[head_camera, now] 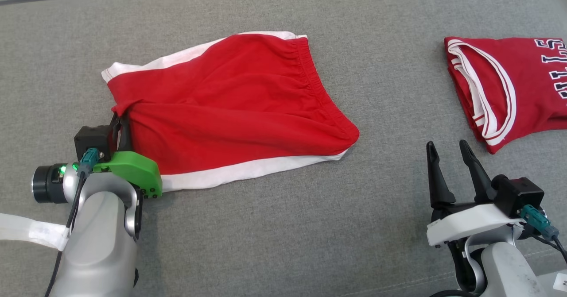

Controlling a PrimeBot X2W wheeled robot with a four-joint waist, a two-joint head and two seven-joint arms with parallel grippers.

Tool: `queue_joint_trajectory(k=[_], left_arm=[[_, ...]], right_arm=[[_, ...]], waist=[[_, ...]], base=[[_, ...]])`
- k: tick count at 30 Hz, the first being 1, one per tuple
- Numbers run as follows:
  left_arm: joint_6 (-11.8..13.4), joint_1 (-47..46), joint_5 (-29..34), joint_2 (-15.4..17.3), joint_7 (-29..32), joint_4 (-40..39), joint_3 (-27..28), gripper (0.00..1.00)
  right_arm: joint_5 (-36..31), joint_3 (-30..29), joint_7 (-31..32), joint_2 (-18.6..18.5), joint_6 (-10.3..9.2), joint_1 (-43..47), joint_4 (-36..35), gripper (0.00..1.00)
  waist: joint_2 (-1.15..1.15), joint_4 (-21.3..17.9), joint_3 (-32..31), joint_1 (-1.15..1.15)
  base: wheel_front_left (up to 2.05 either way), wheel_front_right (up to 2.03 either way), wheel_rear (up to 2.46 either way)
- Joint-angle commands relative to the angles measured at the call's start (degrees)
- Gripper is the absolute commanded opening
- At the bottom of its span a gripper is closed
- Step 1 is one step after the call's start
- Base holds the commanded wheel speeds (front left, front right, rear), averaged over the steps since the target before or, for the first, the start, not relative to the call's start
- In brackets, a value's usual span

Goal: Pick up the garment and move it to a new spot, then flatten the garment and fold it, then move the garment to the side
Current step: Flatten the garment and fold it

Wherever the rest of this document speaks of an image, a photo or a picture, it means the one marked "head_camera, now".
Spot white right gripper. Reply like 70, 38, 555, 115
426, 139, 525, 247

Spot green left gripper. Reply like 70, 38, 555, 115
93, 113, 163, 199

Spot red lettered basketball jersey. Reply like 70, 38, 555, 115
444, 36, 567, 154

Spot red shorts white stripes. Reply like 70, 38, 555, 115
101, 31, 360, 193

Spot left cable with teal connector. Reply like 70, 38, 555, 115
44, 148, 100, 297

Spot cable with teal connector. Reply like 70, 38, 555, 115
520, 205, 567, 262
44, 148, 100, 297

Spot right cable with teal connector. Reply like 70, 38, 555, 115
520, 205, 567, 262

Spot white cable sleeve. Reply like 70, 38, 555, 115
0, 213, 69, 251

